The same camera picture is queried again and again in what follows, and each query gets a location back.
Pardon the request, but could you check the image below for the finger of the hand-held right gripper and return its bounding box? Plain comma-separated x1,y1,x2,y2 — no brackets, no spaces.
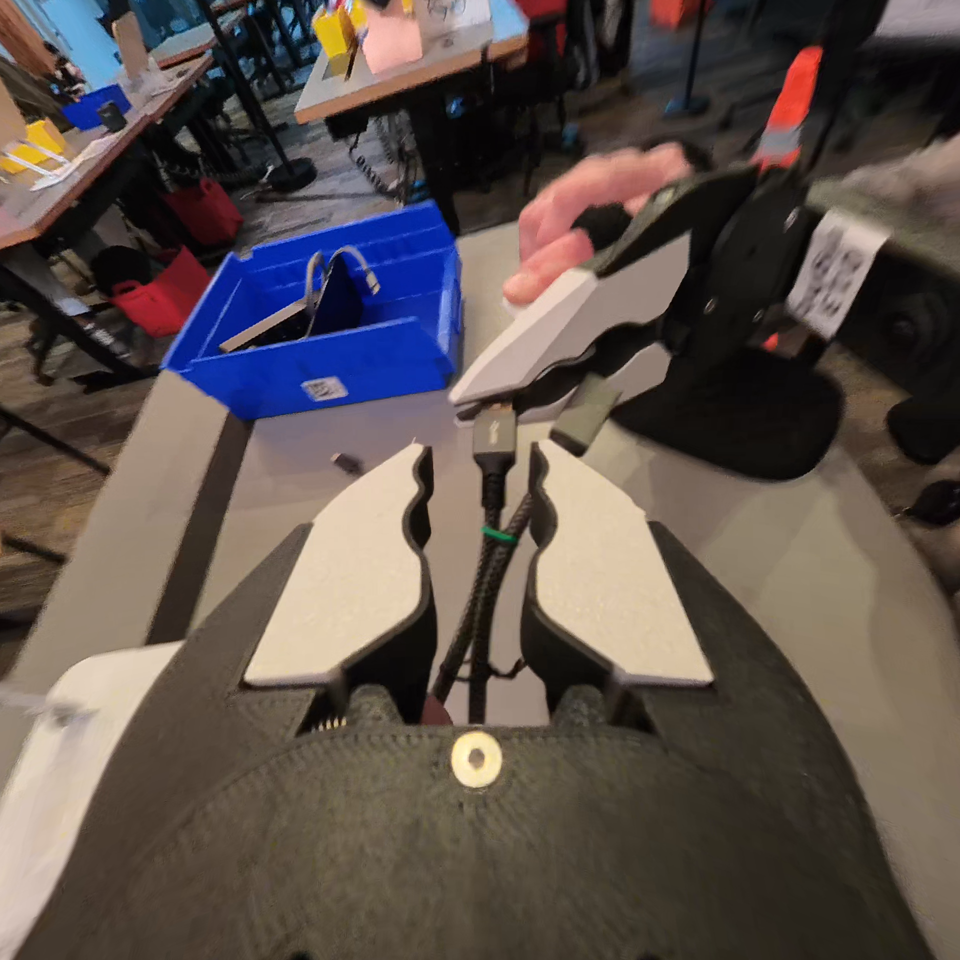
450,225,700,411
510,338,676,424

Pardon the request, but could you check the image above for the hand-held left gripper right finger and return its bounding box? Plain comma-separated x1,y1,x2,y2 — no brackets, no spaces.
521,440,715,706

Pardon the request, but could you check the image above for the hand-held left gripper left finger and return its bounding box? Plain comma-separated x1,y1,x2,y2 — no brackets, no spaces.
243,443,439,706

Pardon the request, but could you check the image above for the white object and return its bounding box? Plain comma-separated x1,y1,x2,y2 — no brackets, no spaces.
548,372,621,457

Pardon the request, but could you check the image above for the braided usb cable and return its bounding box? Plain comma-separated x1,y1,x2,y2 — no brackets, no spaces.
432,402,544,724

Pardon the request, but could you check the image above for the blue storage bin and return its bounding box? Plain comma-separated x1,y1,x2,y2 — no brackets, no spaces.
162,200,466,421

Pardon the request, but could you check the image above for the black usb hub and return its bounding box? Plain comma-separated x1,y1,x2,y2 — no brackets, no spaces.
221,297,319,355

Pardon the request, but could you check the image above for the person's right hand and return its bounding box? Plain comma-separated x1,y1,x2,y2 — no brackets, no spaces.
503,143,693,309

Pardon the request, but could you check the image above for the black mesh pad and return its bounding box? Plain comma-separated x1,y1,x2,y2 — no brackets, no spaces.
615,342,846,483

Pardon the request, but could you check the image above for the orange traffic cone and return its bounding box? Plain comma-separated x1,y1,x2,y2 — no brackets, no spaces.
749,45,828,175

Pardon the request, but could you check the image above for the grey display table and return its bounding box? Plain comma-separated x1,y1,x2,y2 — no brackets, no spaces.
293,0,535,229

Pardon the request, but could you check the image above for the pink mannequin head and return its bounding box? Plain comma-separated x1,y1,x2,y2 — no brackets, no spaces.
360,12,426,76

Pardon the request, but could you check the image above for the red storage bin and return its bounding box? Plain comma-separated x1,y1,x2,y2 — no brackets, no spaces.
111,248,216,340
164,176,246,250

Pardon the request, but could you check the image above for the yellow storage bin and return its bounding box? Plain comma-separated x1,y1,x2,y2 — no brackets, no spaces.
311,6,370,70
0,120,70,180

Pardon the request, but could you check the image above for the grey work table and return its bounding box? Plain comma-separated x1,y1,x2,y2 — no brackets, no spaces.
0,53,220,379

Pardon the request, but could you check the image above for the small blue tray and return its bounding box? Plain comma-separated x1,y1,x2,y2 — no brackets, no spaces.
60,83,135,135

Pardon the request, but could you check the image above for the silver tipped cable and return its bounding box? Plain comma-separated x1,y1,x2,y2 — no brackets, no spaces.
303,245,384,325

